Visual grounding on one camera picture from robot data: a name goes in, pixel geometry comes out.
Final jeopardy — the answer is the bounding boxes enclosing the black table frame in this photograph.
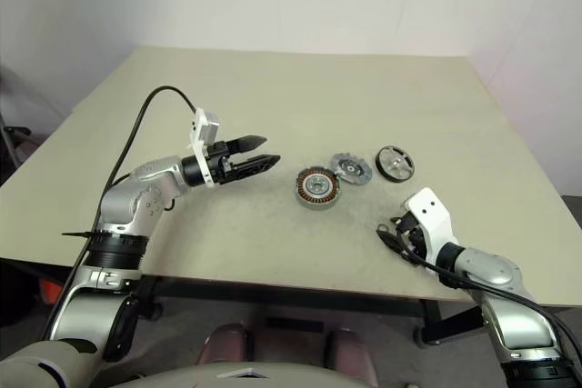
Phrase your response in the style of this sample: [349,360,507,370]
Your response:
[0,258,484,346]

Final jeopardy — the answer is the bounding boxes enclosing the grey robot torso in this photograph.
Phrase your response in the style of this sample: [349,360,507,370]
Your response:
[0,336,365,388]

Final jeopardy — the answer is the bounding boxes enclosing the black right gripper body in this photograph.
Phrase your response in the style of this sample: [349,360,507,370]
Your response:
[393,209,431,264]

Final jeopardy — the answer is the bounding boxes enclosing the red object under table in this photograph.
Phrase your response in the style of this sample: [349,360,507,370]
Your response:
[39,280,64,305]

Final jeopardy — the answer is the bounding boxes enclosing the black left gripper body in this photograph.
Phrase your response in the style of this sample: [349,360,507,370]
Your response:
[206,139,243,186]

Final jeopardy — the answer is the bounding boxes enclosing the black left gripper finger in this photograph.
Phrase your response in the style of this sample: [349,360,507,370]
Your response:
[236,154,282,180]
[226,134,269,155]

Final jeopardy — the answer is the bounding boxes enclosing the grey hinged motor lid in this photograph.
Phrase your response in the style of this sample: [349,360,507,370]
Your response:
[327,152,373,186]

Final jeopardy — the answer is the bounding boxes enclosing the round motor housing copper windings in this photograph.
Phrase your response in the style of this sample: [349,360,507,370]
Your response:
[293,165,341,211]

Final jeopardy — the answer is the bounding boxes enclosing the dark background chair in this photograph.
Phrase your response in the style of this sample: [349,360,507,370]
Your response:
[0,124,33,166]

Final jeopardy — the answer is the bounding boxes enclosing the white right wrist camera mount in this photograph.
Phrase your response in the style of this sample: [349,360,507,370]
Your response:
[403,186,459,266]

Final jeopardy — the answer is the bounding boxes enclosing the black spoked rotor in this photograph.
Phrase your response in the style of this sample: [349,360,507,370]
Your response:
[375,145,416,184]

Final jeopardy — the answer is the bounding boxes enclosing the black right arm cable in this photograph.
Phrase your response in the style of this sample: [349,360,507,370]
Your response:
[395,234,582,362]

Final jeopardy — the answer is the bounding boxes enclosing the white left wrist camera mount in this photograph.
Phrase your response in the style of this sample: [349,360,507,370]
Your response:
[187,107,223,190]

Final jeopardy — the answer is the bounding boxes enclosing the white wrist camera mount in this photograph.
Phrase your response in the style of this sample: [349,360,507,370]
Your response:
[187,107,223,190]
[403,186,459,266]

